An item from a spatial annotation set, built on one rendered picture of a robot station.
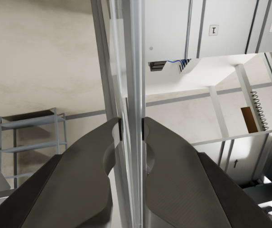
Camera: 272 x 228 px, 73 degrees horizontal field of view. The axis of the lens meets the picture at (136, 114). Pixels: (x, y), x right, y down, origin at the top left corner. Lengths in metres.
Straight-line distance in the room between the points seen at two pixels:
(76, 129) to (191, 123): 2.12
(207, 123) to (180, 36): 3.35
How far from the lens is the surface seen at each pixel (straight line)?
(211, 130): 3.63
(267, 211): 0.60
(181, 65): 0.84
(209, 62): 0.96
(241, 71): 1.10
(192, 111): 3.59
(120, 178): 0.63
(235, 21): 0.35
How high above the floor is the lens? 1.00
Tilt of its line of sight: 14 degrees down
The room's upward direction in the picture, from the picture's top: 170 degrees clockwise
